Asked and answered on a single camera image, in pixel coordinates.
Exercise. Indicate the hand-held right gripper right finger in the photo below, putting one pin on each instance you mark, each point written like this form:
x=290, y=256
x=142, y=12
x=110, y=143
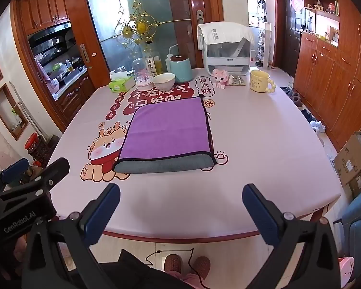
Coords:
x=260, y=215

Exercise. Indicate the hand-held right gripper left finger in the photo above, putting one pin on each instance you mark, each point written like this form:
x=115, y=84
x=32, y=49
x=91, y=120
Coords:
x=98, y=216

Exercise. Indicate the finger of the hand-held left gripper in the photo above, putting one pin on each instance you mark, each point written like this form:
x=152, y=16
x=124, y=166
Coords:
x=15, y=168
x=57, y=168

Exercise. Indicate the purple and grey towel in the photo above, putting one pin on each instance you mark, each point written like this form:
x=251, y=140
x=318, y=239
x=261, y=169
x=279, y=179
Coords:
x=168, y=126

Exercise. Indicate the dark woven basket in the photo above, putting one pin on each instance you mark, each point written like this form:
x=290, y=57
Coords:
x=42, y=153

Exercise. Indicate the red bucket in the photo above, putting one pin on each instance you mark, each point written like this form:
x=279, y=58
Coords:
x=31, y=141

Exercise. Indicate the pink printed tablecloth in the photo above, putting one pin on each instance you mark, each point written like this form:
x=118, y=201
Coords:
x=258, y=156

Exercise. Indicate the person's dark clothing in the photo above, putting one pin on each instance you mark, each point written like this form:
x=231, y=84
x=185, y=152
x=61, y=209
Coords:
x=132, y=271

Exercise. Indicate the wooden kitchen base cabinet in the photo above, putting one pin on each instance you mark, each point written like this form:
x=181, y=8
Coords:
x=75, y=96

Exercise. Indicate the brown fuzzy slipper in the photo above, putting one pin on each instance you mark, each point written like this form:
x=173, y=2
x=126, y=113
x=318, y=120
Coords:
x=202, y=266
x=173, y=263

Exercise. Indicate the pink plastic item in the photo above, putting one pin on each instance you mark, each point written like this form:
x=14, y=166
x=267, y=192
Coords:
x=346, y=269

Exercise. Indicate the green tissue pack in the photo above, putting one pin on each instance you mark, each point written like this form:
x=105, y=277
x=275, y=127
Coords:
x=120, y=85

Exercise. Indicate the large cardboard box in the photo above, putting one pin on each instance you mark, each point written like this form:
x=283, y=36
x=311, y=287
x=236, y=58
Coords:
x=350, y=159

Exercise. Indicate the white shoes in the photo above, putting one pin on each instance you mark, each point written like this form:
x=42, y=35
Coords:
x=318, y=126

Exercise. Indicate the dark blue shoes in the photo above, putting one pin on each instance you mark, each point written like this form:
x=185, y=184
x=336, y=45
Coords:
x=307, y=115

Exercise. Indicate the small glass jar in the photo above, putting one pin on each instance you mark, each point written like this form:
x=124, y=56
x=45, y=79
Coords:
x=122, y=69

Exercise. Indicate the grey slippers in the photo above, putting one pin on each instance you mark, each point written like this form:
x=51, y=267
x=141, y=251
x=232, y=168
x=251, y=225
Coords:
x=291, y=96

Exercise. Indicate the glass dome ornament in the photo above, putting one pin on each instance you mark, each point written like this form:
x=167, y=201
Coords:
x=142, y=75

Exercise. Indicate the black range hood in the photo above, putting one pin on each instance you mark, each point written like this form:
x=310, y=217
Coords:
x=48, y=40

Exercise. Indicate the yellow mug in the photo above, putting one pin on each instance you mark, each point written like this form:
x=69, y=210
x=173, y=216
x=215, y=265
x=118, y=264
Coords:
x=258, y=81

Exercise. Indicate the small patterned packet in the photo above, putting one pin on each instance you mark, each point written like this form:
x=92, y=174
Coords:
x=238, y=80

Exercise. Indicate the white bowl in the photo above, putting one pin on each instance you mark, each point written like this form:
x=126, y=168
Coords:
x=164, y=81

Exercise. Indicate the glass oil bottle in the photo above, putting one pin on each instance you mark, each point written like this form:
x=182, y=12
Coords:
x=153, y=63

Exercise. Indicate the pink block toy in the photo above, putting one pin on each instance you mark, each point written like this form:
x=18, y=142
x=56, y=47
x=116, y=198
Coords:
x=221, y=78

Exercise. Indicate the white squeeze bottle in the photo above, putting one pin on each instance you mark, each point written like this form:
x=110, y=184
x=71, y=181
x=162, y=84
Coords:
x=168, y=63

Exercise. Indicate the white countertop appliance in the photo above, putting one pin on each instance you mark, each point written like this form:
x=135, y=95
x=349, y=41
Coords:
x=228, y=63

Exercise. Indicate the teal canister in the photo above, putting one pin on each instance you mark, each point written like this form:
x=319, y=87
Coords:
x=182, y=70

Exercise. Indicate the gold door ornament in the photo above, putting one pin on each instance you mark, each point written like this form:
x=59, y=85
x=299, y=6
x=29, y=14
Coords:
x=138, y=27

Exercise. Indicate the white shoe rack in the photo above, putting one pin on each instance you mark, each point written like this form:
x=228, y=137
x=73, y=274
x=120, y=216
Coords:
x=263, y=45

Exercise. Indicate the dark entrance door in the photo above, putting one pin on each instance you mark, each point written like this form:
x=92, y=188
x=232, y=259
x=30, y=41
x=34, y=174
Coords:
x=291, y=42

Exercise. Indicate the white cloth cover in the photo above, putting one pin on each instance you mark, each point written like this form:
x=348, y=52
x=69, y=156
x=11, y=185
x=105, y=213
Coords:
x=225, y=33

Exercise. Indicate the glass sliding door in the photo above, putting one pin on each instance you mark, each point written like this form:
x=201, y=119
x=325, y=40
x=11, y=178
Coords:
x=168, y=6

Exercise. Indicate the red door decoration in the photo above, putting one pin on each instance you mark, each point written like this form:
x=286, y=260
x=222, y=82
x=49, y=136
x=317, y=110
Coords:
x=296, y=2

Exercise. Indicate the wooden wall cabinet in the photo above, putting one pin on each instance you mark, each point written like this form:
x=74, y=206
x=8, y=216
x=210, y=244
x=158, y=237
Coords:
x=343, y=81

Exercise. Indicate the wooden kitchen wall cabinets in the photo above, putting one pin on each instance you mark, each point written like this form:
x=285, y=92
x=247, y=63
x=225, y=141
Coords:
x=45, y=9

